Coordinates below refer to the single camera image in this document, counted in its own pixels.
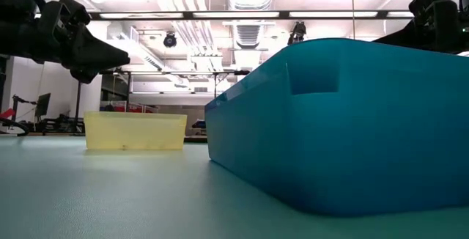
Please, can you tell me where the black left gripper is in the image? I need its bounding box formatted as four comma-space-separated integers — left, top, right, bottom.
0, 0, 131, 85

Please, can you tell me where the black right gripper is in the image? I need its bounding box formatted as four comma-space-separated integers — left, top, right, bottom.
372, 0, 469, 55

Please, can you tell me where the black computer monitor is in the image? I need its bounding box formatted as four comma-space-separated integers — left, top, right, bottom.
34, 92, 52, 119

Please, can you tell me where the translucent yellow plastic bin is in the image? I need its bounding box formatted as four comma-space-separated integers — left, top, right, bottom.
84, 111, 188, 151

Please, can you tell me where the blue plastic bin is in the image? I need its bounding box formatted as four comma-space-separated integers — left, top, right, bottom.
204, 37, 469, 218

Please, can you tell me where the black standing desk frame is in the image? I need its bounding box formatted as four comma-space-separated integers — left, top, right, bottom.
73, 69, 251, 134

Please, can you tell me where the black ceiling-mounted camera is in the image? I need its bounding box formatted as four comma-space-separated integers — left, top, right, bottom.
163, 32, 178, 48
288, 21, 307, 45

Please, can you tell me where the black aluminium rig frame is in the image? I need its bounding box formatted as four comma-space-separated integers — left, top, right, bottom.
34, 10, 417, 22

